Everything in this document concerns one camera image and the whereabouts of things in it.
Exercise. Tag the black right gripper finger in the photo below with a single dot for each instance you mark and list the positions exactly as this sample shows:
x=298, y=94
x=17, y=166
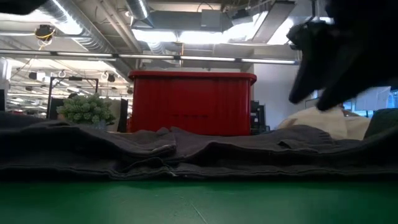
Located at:
x=339, y=93
x=300, y=84

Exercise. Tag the green table mat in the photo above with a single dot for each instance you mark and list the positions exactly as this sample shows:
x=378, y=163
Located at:
x=199, y=202

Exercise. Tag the black cabinet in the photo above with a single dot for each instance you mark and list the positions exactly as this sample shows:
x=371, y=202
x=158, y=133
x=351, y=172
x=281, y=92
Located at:
x=259, y=116

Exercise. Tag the black partition panel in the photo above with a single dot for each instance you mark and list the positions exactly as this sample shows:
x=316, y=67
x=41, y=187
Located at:
x=123, y=115

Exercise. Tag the long ceiling light bar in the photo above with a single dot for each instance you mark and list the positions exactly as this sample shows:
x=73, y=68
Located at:
x=140, y=56

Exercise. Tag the silver ventilation duct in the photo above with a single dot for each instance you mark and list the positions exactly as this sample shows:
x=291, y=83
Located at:
x=303, y=12

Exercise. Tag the cream white garment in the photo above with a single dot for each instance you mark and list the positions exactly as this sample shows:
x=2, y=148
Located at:
x=326, y=123

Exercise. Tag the round silver air duct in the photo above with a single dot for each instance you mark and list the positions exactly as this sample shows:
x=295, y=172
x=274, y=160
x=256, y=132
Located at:
x=90, y=31

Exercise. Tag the red plastic laundry bin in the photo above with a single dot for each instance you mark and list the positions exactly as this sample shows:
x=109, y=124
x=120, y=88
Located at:
x=192, y=102

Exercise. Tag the black metal rack frame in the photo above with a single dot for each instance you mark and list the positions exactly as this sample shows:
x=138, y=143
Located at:
x=51, y=93

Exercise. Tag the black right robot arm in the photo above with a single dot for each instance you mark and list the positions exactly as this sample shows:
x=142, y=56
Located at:
x=367, y=11

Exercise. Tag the grey ceiling box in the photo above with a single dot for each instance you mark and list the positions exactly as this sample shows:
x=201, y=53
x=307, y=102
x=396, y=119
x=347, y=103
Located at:
x=211, y=18

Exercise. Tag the dark grey garment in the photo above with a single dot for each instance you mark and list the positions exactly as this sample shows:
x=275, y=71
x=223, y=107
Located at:
x=186, y=155

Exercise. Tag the pale green spiky plant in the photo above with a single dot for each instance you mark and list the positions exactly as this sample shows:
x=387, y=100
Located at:
x=85, y=109

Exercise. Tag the shiny curved silver duct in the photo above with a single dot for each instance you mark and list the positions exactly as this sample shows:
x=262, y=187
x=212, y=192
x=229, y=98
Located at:
x=140, y=11

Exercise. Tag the white tilted panel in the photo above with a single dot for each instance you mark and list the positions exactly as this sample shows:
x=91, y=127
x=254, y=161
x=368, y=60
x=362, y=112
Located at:
x=370, y=99

